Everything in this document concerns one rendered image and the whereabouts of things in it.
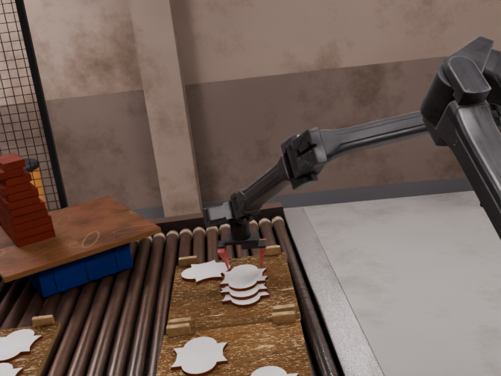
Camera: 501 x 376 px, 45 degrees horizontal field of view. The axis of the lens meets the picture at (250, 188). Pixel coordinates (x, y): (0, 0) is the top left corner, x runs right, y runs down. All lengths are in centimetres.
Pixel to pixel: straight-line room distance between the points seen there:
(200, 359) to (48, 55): 395
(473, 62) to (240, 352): 89
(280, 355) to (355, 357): 17
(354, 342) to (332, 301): 21
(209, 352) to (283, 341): 18
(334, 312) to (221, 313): 30
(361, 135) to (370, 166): 377
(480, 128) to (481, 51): 14
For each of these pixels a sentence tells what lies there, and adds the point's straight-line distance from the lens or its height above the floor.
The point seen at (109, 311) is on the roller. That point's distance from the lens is 183.
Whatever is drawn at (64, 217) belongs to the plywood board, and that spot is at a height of 104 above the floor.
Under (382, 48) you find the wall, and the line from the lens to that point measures 490.
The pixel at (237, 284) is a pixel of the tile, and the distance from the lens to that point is 174.
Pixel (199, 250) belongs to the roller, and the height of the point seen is 92.
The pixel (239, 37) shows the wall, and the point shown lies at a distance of 484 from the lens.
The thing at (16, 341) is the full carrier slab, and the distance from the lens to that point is 175.
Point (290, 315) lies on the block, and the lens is 157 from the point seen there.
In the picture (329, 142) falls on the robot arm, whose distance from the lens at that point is 127.
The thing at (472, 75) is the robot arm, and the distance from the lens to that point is 87.
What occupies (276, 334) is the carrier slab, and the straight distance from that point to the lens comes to 154.
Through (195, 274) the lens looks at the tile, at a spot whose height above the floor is 95.
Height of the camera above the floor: 174
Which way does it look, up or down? 18 degrees down
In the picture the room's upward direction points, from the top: 7 degrees counter-clockwise
